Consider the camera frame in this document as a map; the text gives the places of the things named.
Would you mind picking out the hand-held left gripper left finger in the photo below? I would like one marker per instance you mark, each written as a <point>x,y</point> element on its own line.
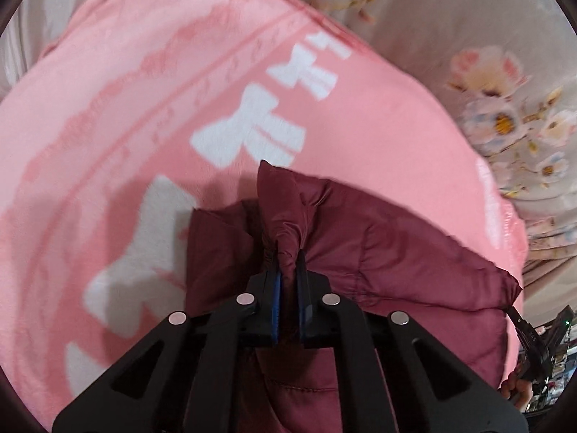
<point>276,300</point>

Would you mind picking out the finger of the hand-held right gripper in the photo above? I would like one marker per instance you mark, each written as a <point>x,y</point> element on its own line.
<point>523,324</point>

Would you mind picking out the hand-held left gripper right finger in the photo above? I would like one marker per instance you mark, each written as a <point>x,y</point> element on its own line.
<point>301,300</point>

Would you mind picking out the maroon puffer jacket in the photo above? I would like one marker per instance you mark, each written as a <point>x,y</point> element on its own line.
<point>405,252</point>

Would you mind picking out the person's right hand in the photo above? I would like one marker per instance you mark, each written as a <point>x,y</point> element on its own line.
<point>516,394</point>

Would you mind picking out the pink bow-print blanket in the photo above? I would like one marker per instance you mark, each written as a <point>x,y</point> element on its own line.
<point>135,108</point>

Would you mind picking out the grey floral bed sheet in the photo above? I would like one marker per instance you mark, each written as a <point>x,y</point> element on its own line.
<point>450,13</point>

